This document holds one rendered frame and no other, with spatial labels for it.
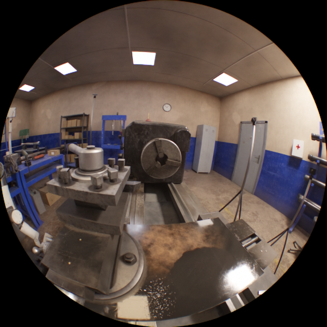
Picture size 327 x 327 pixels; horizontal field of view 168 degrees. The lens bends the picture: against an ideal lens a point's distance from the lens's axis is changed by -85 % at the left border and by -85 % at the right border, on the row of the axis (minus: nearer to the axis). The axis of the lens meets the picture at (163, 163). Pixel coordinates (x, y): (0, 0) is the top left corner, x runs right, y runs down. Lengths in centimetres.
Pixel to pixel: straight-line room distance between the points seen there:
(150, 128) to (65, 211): 75
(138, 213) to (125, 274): 39
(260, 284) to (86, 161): 60
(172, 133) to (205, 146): 341
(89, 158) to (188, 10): 238
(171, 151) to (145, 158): 16
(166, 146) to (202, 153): 360
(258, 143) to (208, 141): 187
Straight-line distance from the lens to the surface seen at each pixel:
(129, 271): 30
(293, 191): 321
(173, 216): 77
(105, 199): 19
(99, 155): 25
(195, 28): 259
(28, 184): 191
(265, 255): 56
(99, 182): 20
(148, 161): 66
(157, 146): 63
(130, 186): 32
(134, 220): 57
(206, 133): 424
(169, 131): 87
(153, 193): 104
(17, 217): 84
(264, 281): 50
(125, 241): 34
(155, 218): 74
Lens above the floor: 123
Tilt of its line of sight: 14 degrees down
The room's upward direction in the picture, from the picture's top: 5 degrees clockwise
